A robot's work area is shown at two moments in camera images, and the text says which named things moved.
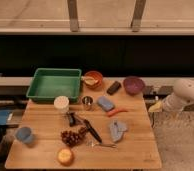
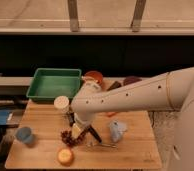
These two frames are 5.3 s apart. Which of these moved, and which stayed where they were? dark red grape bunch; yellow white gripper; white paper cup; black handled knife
Moved: yellow white gripper
Stayed: white paper cup; dark red grape bunch; black handled knife
